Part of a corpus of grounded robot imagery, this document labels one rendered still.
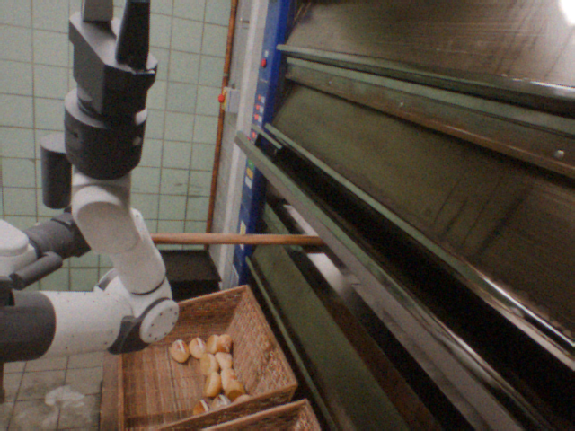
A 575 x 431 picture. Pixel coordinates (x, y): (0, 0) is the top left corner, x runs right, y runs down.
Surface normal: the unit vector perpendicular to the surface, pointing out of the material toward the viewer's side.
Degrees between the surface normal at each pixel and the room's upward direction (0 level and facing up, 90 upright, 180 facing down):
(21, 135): 90
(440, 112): 90
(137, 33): 112
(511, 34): 70
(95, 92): 97
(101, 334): 98
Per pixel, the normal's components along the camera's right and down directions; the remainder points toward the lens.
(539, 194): -0.82, -0.35
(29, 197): 0.32, 0.38
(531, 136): -0.93, -0.04
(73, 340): 0.80, 0.44
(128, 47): 0.60, 0.68
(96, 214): 0.26, 0.72
